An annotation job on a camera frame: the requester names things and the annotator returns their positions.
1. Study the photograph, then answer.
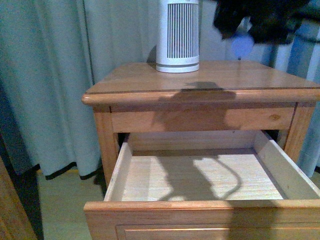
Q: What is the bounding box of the wooden nightstand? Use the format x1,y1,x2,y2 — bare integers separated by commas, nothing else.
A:
82,60,320,182

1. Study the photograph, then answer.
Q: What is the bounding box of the wooden drawer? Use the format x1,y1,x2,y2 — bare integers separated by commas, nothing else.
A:
84,130,320,240

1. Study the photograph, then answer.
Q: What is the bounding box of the brown wooden furniture edge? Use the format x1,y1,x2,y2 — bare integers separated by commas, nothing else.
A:
0,139,44,240

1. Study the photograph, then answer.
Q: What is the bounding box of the white cylindrical air purifier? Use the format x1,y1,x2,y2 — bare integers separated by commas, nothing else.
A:
156,0,200,73

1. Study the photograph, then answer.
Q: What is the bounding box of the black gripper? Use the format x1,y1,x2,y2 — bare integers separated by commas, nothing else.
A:
213,0,320,45

